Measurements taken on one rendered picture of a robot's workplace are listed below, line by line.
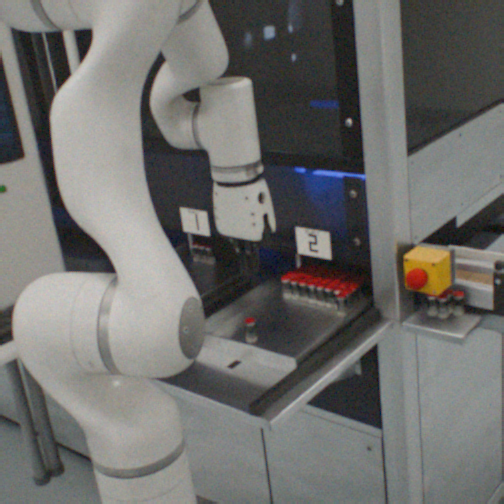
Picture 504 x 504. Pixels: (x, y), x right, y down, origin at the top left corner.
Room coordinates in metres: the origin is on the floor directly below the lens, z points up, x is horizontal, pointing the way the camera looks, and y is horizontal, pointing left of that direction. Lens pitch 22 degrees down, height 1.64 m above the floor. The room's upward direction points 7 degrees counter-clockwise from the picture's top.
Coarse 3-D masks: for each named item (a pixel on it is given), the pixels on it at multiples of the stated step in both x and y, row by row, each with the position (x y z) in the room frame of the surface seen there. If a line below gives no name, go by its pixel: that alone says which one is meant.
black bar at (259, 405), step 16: (368, 320) 1.40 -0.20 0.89; (336, 336) 1.34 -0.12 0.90; (352, 336) 1.36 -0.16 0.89; (320, 352) 1.29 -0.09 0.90; (336, 352) 1.31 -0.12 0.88; (304, 368) 1.24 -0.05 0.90; (288, 384) 1.20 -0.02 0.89; (256, 400) 1.15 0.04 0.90; (272, 400) 1.17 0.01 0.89; (256, 416) 1.13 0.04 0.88
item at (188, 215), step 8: (184, 208) 1.78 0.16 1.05; (184, 216) 1.78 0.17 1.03; (192, 216) 1.76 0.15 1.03; (200, 216) 1.74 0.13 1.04; (184, 224) 1.78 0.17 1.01; (192, 224) 1.76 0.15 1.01; (200, 224) 1.75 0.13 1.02; (192, 232) 1.77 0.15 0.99; (200, 232) 1.75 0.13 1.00; (208, 232) 1.73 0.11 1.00
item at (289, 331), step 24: (264, 288) 1.60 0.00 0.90; (216, 312) 1.48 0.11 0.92; (240, 312) 1.53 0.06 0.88; (264, 312) 1.52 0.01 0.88; (288, 312) 1.50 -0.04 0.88; (312, 312) 1.49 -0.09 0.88; (336, 312) 1.48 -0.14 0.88; (360, 312) 1.42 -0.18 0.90; (216, 336) 1.37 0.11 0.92; (240, 336) 1.42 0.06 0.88; (264, 336) 1.41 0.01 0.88; (288, 336) 1.40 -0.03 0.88; (312, 336) 1.39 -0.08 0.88; (264, 360) 1.30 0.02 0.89; (288, 360) 1.26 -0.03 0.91
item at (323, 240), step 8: (296, 232) 1.56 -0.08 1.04; (304, 232) 1.55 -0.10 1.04; (312, 232) 1.53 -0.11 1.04; (320, 232) 1.52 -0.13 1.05; (328, 232) 1.51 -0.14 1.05; (304, 240) 1.55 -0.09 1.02; (312, 240) 1.53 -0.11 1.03; (320, 240) 1.52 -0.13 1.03; (328, 240) 1.51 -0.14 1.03; (304, 248) 1.55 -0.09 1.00; (312, 248) 1.53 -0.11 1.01; (320, 248) 1.52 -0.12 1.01; (328, 248) 1.51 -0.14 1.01; (320, 256) 1.52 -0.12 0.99; (328, 256) 1.51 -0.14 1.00
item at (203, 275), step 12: (180, 252) 1.88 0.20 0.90; (192, 264) 1.83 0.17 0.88; (204, 264) 1.82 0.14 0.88; (216, 264) 1.81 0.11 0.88; (228, 264) 1.80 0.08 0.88; (264, 264) 1.73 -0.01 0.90; (192, 276) 1.76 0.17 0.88; (204, 276) 1.75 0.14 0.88; (216, 276) 1.74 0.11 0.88; (228, 276) 1.73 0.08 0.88; (240, 276) 1.66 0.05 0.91; (252, 276) 1.69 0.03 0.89; (204, 288) 1.68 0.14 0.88; (216, 288) 1.60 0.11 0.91; (204, 300) 1.57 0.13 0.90
